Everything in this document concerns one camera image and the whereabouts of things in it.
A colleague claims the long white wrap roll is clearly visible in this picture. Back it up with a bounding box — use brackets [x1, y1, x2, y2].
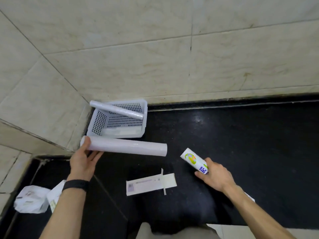
[80, 136, 167, 157]

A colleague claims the black wristband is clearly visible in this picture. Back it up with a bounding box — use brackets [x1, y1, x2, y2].
[62, 179, 90, 193]

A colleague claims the person's right forearm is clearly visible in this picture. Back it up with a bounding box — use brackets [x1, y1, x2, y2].
[222, 184, 297, 239]

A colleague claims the thin white wrap roll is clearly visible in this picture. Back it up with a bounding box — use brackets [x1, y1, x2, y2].
[90, 100, 144, 120]

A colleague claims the person's left hand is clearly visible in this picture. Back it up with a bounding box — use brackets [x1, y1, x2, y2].
[67, 138, 104, 182]

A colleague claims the person's right hand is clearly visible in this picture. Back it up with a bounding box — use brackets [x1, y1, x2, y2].
[194, 158, 236, 193]

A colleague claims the white perforated plastic basket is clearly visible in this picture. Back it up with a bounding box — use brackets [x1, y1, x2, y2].
[86, 98, 148, 139]

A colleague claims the white paper box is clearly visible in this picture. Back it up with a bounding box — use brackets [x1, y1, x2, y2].
[47, 180, 67, 213]

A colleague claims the person's left forearm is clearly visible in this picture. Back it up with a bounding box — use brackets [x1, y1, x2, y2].
[39, 181, 90, 239]

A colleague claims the white roll with green label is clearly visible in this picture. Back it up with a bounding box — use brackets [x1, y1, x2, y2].
[180, 148, 209, 175]

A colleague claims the crumpled white plastic bag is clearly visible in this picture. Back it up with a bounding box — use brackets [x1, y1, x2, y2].
[14, 185, 51, 214]

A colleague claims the torn paper packaging sleeve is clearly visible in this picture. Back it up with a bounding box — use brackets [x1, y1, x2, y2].
[126, 168, 177, 196]

